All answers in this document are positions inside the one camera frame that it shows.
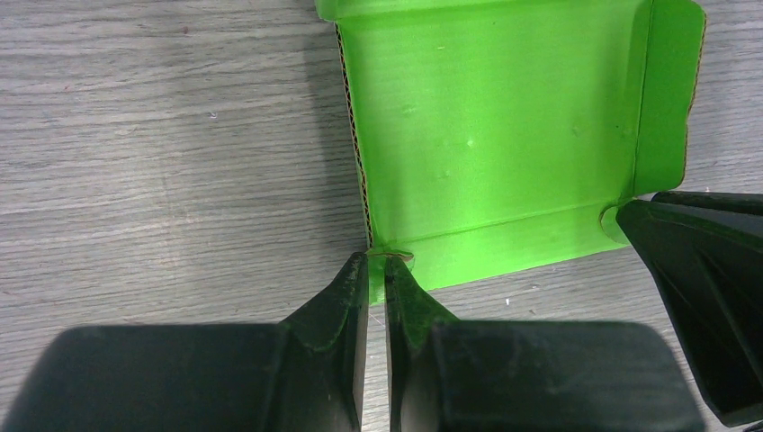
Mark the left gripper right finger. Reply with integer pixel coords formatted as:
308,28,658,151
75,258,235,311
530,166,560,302
384,257,705,431

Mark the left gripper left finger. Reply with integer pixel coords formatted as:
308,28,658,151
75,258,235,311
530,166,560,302
2,253,369,431

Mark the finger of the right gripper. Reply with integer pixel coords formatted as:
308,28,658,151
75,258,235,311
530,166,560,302
615,193,762,428

